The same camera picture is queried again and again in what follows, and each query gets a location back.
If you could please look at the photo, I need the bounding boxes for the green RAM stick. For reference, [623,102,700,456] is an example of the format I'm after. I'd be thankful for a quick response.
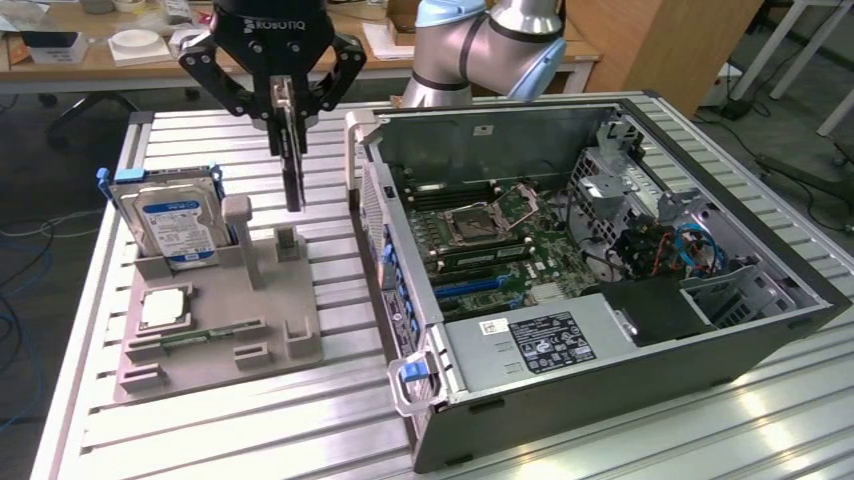
[158,322,253,349]

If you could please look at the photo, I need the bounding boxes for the blue floor cable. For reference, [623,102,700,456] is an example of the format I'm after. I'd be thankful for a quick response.
[0,239,54,431]

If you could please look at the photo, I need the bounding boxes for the metal socket cover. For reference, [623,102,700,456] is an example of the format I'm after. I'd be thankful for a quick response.
[489,182,543,225]

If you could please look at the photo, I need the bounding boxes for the blue wire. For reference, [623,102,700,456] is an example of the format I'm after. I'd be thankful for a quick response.
[672,224,728,275]

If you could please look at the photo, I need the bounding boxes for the wooden cabinet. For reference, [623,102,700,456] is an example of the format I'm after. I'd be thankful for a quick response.
[565,0,766,116]

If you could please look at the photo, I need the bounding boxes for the small white labelled box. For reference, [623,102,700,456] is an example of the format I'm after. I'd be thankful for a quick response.
[165,27,213,59]

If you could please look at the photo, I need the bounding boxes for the silver metal drive cage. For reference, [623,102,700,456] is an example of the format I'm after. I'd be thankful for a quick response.
[572,117,702,251]

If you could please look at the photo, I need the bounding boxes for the red wire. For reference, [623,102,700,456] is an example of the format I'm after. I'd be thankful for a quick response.
[650,229,708,277]

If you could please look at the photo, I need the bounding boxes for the grey power supply unit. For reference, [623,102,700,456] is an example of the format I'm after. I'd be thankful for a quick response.
[443,292,642,394]

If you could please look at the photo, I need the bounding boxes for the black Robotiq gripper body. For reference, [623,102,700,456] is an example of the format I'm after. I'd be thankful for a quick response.
[209,0,335,80]

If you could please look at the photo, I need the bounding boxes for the white table frame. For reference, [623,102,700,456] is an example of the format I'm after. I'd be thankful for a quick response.
[730,0,854,136]

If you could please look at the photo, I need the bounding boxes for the metal disk bay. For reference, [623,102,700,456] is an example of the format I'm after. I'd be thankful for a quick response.
[679,264,802,330]

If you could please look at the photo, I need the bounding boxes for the brown cardboard box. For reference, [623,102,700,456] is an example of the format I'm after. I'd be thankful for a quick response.
[385,0,428,46]

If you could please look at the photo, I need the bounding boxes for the CPU socket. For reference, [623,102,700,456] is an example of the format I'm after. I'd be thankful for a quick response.
[443,202,509,247]

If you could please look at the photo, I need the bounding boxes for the silver CPU chip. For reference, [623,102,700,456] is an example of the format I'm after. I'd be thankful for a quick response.
[140,288,188,329]

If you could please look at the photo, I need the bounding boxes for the white round dish block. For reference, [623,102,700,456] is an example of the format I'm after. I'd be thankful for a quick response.
[105,28,173,67]

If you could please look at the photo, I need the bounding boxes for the grey plastic parts rack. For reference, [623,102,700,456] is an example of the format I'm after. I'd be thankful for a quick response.
[112,194,327,404]

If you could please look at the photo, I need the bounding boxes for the hard disk in blue carrier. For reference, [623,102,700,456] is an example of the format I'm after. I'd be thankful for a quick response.
[94,162,232,274]

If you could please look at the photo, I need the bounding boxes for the blue expansion slot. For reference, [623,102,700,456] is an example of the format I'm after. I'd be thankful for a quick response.
[429,272,507,300]

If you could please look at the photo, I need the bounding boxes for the wooden desk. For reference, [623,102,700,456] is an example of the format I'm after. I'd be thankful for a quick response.
[0,0,602,96]

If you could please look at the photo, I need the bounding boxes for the white paper stack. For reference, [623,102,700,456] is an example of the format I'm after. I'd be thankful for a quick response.
[363,22,419,61]

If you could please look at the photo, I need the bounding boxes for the white box with black top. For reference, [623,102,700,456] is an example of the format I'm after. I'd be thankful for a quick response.
[18,30,92,65]

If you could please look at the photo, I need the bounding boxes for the open black PC case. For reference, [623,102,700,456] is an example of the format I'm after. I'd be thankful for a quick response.
[343,97,854,474]

